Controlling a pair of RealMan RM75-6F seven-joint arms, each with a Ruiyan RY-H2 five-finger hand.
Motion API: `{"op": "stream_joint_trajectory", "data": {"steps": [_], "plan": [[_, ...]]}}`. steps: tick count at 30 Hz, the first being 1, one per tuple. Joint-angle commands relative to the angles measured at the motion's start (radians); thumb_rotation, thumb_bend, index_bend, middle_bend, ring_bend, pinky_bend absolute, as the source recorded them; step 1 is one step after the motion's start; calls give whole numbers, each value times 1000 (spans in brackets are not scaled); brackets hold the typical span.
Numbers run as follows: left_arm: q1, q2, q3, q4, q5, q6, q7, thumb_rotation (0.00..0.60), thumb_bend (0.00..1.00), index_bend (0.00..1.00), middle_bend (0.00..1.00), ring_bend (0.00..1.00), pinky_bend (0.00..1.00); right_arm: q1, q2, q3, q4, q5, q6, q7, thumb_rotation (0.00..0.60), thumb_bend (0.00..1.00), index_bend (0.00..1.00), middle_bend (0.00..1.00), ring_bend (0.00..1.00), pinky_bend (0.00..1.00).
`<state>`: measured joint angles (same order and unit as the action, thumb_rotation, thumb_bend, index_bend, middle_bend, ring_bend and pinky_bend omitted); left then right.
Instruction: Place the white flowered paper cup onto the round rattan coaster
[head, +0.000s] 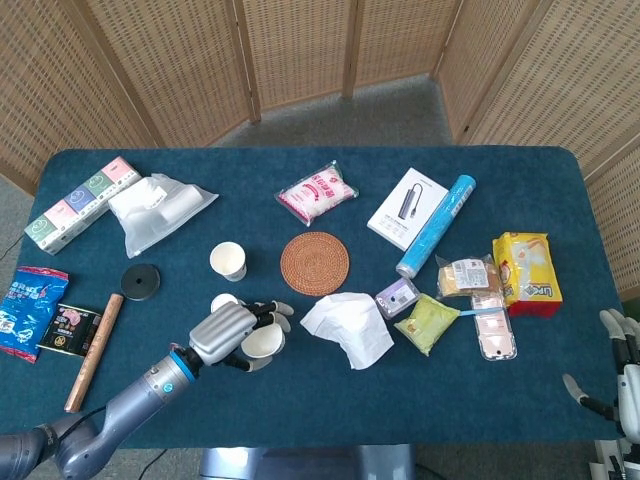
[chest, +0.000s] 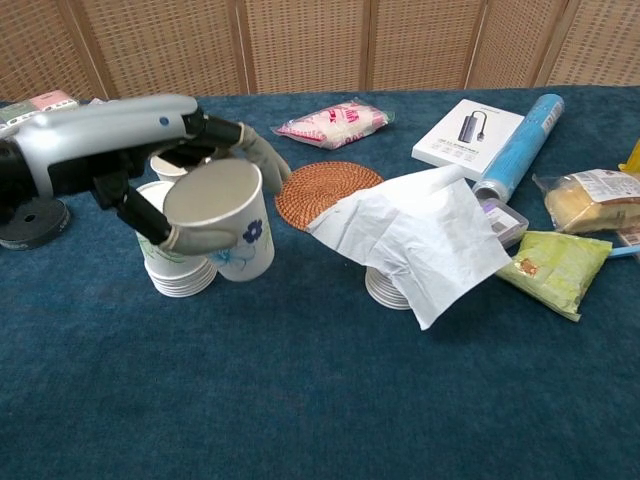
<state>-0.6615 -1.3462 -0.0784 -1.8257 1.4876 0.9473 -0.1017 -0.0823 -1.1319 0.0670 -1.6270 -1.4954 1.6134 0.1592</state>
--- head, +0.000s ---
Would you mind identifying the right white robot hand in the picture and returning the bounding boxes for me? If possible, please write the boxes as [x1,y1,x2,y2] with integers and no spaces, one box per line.
[562,308,640,437]

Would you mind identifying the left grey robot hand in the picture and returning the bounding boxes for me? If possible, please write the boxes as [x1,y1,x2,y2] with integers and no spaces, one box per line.
[188,299,295,372]

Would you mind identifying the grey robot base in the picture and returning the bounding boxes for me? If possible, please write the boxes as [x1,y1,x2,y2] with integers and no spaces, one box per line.
[199,443,417,480]

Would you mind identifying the fern print paper cup stack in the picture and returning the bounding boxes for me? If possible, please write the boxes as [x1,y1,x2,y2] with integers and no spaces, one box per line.
[210,293,242,315]

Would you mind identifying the round brown rattan coaster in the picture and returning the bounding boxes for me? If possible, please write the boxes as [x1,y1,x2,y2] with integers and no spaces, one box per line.
[279,231,351,297]

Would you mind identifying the black round disc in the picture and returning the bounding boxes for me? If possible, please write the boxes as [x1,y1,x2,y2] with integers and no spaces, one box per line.
[120,263,162,302]

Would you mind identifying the blue fabric covered table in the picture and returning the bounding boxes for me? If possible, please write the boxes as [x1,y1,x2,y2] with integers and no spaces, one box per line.
[0,144,624,450]

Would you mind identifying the white tissue paper sheet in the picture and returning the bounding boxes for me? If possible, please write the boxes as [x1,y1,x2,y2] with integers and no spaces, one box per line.
[299,292,395,371]

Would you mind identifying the brown rolled stick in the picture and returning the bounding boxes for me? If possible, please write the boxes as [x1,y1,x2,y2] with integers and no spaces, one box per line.
[63,293,125,414]

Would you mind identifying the frosted plastic zip bag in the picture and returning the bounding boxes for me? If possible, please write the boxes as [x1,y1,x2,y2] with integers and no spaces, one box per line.
[107,172,220,260]

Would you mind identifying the pink clear blister pack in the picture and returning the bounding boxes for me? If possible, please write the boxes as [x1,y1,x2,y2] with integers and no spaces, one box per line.
[471,292,518,361]

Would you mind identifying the yellow snack bag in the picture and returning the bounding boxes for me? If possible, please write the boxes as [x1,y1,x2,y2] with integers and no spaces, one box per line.
[492,231,564,319]

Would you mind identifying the black pink snack packet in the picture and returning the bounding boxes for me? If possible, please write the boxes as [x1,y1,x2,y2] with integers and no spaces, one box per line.
[37,303,104,358]

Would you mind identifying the pink white snack bag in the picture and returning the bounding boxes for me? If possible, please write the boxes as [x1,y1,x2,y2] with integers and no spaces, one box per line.
[274,160,359,226]

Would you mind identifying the small purple clear box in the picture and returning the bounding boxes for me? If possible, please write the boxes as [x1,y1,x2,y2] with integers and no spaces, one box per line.
[374,277,421,321]

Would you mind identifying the bread in clear wrapper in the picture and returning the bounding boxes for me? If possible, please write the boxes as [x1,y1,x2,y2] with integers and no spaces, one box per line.
[434,253,504,300]

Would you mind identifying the pink green tissue multipack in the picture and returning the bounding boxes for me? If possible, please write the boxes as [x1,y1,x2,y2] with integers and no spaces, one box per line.
[23,156,143,256]

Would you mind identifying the blue snack bag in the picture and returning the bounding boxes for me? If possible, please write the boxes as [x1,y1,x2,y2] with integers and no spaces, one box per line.
[0,266,70,365]

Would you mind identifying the green snack packet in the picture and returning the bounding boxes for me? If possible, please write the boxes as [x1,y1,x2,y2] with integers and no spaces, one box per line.
[393,293,461,357]

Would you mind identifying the white usb hub box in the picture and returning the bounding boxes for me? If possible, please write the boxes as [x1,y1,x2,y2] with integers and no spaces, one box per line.
[366,167,450,252]

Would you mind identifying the blue plastic wrap roll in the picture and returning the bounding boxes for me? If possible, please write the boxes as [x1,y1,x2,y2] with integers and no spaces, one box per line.
[395,173,477,279]

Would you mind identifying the wood rattan folding screen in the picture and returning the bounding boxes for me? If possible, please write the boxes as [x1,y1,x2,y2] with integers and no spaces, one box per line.
[0,0,640,301]

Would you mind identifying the black cable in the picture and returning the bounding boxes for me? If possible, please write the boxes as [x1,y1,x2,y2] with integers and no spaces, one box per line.
[0,234,24,261]
[135,448,169,480]

